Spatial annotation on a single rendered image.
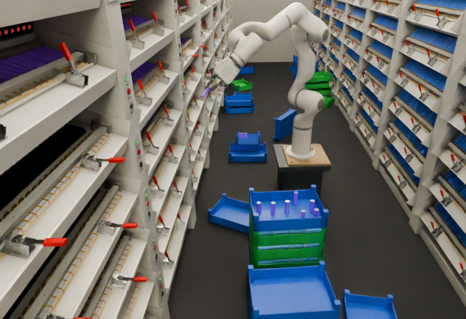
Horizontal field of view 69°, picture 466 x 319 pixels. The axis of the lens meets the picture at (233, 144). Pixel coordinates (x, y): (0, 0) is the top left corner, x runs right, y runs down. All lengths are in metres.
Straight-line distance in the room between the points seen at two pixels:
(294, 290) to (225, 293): 0.42
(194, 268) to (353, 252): 0.84
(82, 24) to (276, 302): 1.11
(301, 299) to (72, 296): 0.86
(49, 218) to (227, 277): 1.21
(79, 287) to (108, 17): 0.62
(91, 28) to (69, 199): 0.42
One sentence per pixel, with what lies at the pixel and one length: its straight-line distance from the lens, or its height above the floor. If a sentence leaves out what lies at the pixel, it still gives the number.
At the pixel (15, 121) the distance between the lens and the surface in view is 0.64.
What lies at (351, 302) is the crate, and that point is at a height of 0.00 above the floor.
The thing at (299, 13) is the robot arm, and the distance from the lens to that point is 1.84.
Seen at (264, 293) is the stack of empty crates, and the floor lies 0.24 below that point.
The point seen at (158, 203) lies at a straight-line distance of 1.35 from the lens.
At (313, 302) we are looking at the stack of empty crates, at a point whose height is 0.24.
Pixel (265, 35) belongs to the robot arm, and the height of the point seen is 1.07.
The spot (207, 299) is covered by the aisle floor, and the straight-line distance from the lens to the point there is 1.71.
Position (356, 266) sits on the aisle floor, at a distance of 1.92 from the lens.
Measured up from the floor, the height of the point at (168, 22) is 1.16.
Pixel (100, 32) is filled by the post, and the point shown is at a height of 1.21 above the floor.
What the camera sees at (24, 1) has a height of 1.30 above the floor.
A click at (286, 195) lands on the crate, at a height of 0.43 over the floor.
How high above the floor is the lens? 1.33
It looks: 26 degrees down
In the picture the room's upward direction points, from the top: 1 degrees counter-clockwise
